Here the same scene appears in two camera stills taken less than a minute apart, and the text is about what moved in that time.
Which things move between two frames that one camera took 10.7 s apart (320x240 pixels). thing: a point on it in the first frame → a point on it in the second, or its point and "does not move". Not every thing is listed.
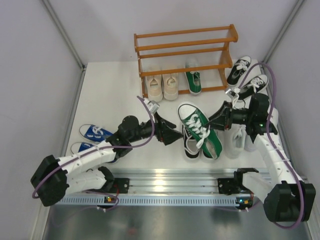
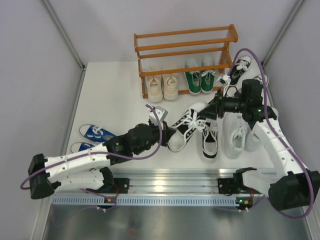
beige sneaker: (154, 88) does not move
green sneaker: (194, 82) does not move
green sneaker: (199, 127) → (207, 81)
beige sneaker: (170, 86) does not move
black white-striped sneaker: (190, 142) → (186, 126)
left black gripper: (164, 133) does not move
